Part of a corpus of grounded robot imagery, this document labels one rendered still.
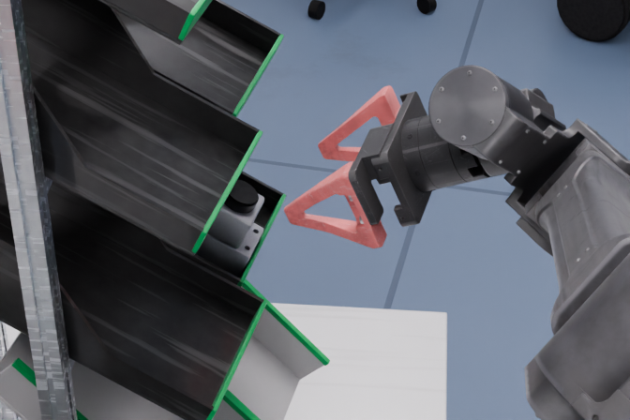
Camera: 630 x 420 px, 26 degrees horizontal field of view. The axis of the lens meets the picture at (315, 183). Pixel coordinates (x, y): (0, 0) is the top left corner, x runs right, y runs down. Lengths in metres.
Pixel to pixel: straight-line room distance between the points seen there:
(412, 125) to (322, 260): 2.10
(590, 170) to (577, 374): 0.32
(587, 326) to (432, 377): 0.95
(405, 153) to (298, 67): 2.85
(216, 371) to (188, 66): 0.24
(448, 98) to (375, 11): 3.23
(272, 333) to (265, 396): 0.06
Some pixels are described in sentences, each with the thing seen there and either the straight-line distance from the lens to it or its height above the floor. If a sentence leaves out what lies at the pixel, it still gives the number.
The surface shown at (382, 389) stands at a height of 0.86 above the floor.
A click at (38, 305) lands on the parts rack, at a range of 0.96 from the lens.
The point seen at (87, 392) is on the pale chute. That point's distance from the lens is 1.14.
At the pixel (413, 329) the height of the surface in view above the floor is 0.86.
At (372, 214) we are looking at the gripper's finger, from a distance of 1.01.
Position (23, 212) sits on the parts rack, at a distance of 0.91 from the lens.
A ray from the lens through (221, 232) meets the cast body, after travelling 1.12.
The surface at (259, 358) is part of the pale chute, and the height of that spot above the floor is 1.03.
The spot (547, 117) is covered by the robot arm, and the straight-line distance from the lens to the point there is 1.00.
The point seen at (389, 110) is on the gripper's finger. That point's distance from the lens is 1.10.
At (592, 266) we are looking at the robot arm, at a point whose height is 1.50.
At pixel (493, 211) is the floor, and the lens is 3.31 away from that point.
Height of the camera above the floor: 1.90
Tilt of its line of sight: 34 degrees down
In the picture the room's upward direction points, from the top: straight up
